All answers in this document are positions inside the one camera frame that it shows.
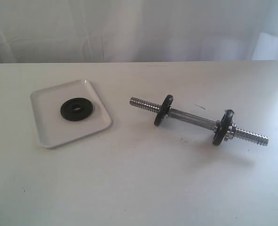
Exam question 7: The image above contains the white rectangular plastic tray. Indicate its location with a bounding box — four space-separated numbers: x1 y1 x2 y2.
30 79 112 148

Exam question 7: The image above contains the chrome spin-lock collar nut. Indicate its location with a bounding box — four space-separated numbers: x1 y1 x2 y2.
224 121 237 141

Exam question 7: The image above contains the black plate on bar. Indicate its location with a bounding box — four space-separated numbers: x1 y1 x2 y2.
154 95 174 126
212 109 234 146

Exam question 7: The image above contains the black plate on bar left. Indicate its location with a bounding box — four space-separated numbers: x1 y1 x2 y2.
154 95 174 126

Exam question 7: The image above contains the white backdrop curtain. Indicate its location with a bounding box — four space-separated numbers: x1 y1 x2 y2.
0 0 278 63

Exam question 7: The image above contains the chrome threaded dumbbell bar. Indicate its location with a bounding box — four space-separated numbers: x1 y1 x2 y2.
129 97 269 146

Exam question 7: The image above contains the black plate on bar right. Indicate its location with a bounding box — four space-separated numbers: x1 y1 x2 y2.
212 109 234 146

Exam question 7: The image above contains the black weight plate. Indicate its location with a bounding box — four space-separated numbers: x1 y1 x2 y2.
60 97 94 121

